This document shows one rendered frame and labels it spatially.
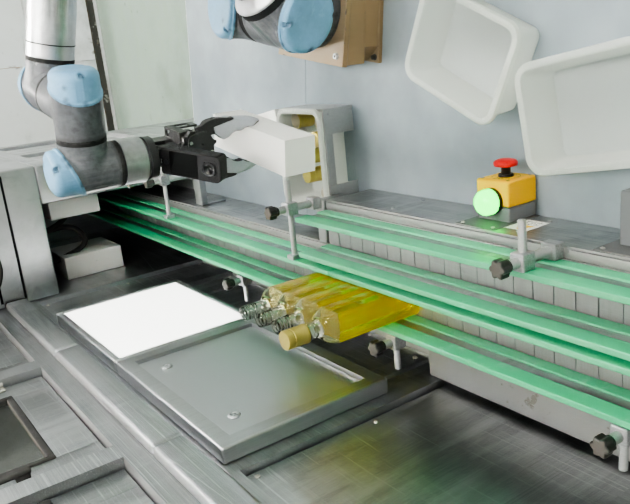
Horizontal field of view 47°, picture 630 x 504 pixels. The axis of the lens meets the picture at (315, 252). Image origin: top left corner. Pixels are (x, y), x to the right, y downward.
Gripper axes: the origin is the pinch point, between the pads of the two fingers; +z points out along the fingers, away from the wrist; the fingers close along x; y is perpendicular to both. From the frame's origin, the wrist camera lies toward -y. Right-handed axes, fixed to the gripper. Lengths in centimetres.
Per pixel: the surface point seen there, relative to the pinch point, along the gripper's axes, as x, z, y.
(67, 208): 41, -6, 102
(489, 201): 6.8, 24.1, -33.0
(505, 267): 8, 9, -50
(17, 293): 58, -26, 89
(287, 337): 27.8, -7.0, -19.6
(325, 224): 17.6, 12.9, -3.1
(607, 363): 17, 13, -65
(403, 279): 21.8, 14.6, -23.7
